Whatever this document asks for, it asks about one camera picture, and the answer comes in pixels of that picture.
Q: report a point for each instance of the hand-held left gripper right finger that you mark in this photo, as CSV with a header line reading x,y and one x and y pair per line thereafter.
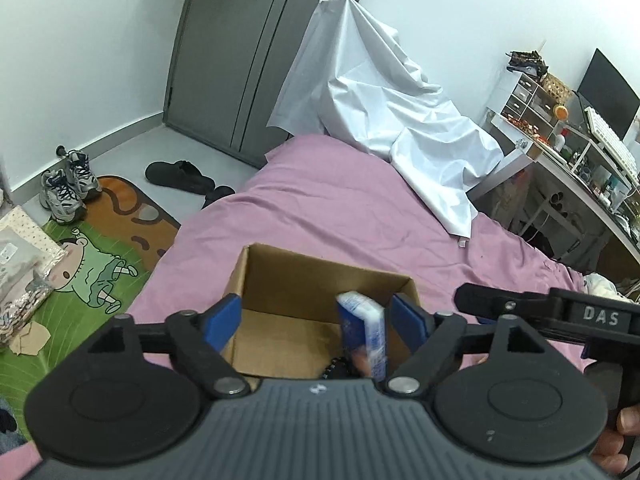
x,y
407,317

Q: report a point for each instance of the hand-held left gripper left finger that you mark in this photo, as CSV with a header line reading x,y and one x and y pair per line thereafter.
x,y
222,316

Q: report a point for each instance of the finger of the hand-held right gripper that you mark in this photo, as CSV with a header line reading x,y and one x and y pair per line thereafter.
x,y
500,301

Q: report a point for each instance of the blue purple tissue pack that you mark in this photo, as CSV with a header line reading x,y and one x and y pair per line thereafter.
x,y
362,330

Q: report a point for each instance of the cardboard box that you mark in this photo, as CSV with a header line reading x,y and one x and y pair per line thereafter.
x,y
295,290

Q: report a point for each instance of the person's right hand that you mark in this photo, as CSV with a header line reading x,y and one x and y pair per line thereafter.
x,y
631,422

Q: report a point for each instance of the cream cloth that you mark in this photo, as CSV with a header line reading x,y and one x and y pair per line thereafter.
x,y
600,285

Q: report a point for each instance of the brown box under desk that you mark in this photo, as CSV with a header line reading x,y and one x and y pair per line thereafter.
x,y
510,195

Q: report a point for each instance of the black slipper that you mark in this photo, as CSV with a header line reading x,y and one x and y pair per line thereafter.
x,y
217,195
177,175

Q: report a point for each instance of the cartoon print floor mat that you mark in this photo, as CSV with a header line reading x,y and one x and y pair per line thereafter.
x,y
115,240

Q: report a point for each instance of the white desk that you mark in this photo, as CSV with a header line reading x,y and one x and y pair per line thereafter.
x,y
575,185

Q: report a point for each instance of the pink bed sheet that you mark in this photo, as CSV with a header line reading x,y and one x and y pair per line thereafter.
x,y
330,200

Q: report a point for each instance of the white bottle red cap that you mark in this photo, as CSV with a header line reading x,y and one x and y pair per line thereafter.
x,y
560,141

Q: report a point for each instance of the white keyboard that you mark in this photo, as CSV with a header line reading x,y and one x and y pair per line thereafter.
x,y
610,142

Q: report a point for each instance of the beige paper scrap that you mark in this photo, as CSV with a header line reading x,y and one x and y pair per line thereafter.
x,y
29,339

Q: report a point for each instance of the orange ball figure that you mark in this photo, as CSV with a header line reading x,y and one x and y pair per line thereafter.
x,y
560,112

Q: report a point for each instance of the glittery plastic packet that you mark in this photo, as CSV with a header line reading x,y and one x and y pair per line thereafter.
x,y
22,305

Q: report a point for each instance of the white drawer organizer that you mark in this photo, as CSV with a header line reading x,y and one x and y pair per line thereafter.
x,y
520,97

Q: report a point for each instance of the floral fabric packet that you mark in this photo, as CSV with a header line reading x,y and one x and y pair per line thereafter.
x,y
30,222

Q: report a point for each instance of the woven basket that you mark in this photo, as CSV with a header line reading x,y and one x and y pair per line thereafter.
x,y
556,89

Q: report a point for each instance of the white draped sheet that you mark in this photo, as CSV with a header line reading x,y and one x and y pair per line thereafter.
x,y
390,95

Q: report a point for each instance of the black monitor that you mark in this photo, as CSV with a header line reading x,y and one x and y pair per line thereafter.
x,y
607,90

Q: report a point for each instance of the black object on organizer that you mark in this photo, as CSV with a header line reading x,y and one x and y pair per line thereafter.
x,y
525,62

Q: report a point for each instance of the grey door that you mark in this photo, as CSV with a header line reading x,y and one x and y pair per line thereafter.
x,y
260,55

